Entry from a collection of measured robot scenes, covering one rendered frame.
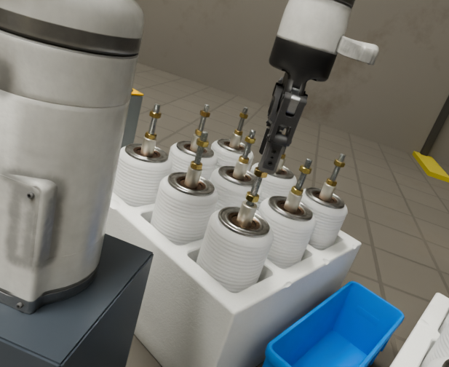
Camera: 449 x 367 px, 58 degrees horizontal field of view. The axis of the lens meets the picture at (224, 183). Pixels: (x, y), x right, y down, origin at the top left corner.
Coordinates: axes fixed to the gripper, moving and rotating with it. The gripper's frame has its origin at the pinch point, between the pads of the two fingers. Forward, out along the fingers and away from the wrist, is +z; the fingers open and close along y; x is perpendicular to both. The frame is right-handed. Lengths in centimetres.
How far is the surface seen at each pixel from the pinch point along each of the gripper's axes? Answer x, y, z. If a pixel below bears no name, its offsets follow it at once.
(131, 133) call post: -25.2, -28.2, 12.8
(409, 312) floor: 47, -29, 36
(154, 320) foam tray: -8.6, 3.1, 29.6
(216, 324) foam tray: -0.3, 9.6, 21.2
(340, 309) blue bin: 24.4, -13.6, 29.8
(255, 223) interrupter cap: 1.5, -0.4, 10.6
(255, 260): 2.6, 3.8, 13.8
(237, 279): 1.0, 4.6, 17.1
